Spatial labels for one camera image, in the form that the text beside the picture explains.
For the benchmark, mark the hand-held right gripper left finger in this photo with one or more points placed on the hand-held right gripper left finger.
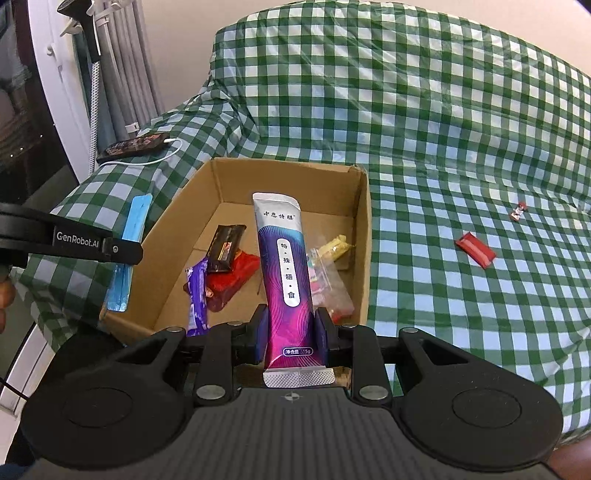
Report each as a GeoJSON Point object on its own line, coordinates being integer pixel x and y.
{"type": "Point", "coordinates": [259, 334]}

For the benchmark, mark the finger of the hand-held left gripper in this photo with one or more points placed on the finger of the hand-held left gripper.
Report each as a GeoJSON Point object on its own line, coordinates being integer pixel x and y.
{"type": "Point", "coordinates": [124, 253]}

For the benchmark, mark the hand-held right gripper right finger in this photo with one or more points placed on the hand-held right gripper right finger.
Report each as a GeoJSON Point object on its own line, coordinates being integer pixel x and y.
{"type": "Point", "coordinates": [322, 337]}

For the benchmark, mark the light blue stick packet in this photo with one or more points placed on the light blue stick packet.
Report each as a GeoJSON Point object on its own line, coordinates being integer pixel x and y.
{"type": "Point", "coordinates": [136, 217]}

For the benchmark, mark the clear bag of colourful candy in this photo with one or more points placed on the clear bag of colourful candy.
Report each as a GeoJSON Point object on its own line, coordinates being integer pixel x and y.
{"type": "Point", "coordinates": [330, 286]}

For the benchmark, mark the purple magenta stick packet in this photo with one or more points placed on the purple magenta stick packet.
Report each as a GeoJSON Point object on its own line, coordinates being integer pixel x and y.
{"type": "Point", "coordinates": [286, 286]}

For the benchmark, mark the red snack packet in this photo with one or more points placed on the red snack packet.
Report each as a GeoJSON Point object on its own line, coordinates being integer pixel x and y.
{"type": "Point", "coordinates": [233, 279]}

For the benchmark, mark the purple candy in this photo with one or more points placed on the purple candy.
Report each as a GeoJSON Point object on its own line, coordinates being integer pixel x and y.
{"type": "Point", "coordinates": [197, 295]}

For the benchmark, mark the yellow snack packet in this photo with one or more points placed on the yellow snack packet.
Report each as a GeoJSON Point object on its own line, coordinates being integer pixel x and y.
{"type": "Point", "coordinates": [334, 247]}

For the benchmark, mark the dark brown snack packet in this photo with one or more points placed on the dark brown snack packet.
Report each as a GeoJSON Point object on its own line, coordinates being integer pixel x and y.
{"type": "Point", "coordinates": [225, 247]}

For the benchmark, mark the cardboard box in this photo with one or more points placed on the cardboard box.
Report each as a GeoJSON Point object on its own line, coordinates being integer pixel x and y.
{"type": "Point", "coordinates": [240, 184]}

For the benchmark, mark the person's left hand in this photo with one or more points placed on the person's left hand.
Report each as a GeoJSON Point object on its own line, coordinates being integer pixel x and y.
{"type": "Point", "coordinates": [5, 293]}

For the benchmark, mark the black phone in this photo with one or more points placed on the black phone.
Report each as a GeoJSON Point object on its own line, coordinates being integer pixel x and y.
{"type": "Point", "coordinates": [131, 146]}

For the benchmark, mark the grey curtain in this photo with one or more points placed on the grey curtain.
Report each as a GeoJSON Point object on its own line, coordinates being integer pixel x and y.
{"type": "Point", "coordinates": [131, 60]}

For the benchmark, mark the small brown red snack bar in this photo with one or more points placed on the small brown red snack bar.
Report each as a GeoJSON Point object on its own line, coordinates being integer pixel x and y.
{"type": "Point", "coordinates": [518, 211]}

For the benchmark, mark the white door frame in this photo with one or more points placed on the white door frame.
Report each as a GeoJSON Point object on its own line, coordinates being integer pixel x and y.
{"type": "Point", "coordinates": [64, 83]}

